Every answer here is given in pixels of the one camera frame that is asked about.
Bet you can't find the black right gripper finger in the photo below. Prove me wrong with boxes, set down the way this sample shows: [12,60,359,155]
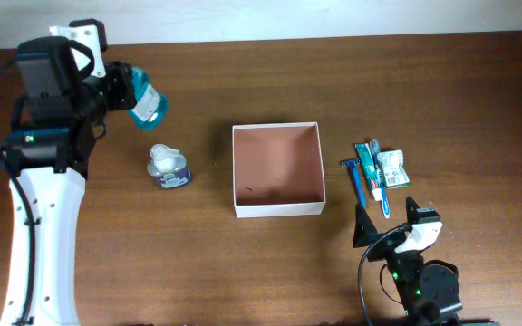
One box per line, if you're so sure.
[353,204,379,248]
[406,197,420,225]

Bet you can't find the teal mouthwash bottle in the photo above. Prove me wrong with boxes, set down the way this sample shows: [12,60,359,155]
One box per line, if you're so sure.
[127,67,169,131]

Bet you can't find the blue disposable razor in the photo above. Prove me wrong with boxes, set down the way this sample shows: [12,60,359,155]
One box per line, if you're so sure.
[341,158,367,207]

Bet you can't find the purple pump soap bottle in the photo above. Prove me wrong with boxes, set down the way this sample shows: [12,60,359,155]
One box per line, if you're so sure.
[147,144,193,189]

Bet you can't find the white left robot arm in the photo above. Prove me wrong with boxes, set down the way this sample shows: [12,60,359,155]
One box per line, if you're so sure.
[0,36,136,325]

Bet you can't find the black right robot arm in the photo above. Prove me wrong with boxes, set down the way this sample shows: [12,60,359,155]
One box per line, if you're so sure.
[353,197,462,325]

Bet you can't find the white green soap packet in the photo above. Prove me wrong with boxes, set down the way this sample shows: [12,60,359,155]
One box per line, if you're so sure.
[376,149,411,188]

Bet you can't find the blue white toothbrush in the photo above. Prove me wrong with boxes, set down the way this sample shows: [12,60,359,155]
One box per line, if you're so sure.
[370,139,391,219]

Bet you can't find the green toothpaste tube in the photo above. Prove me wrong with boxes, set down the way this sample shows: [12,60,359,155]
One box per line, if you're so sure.
[354,143,382,202]

